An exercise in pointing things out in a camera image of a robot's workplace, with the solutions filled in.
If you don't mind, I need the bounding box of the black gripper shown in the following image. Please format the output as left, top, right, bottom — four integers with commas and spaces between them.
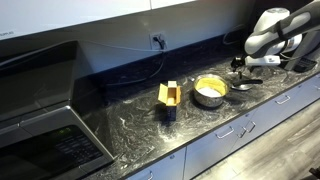
230, 55, 250, 84

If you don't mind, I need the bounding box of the glass lid with black handle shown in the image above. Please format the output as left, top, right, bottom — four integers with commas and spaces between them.
230, 82, 255, 92

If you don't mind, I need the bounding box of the black flat device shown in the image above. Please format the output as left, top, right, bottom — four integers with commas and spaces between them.
292, 56, 318, 74

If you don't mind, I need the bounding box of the blue yellow pasta box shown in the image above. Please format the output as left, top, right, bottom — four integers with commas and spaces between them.
157, 80, 183, 122

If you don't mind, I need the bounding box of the grey lower cabinet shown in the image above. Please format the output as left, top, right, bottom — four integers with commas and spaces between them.
124, 71, 320, 180

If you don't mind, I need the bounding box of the white upper cabinet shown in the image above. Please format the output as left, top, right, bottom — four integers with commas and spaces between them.
0, 0, 198, 42

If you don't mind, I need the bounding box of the black microwave oven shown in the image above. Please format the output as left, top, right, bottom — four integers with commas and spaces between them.
0, 39, 116, 180

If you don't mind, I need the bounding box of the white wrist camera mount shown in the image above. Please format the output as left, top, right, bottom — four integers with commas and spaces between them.
244, 54, 282, 67

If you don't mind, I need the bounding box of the steel saucepan with black handle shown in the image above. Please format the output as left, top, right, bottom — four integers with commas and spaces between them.
192, 73, 264, 109

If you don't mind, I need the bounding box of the grey looped wall cable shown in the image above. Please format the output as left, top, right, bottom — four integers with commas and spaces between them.
222, 23, 248, 47

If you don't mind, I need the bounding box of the black power cable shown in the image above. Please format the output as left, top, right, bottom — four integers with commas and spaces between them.
105, 34, 168, 87

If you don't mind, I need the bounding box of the white wall outlet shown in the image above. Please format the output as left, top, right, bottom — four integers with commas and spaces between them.
148, 31, 168, 51

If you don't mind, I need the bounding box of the white power cable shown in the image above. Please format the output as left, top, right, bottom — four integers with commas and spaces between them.
79, 39, 158, 54

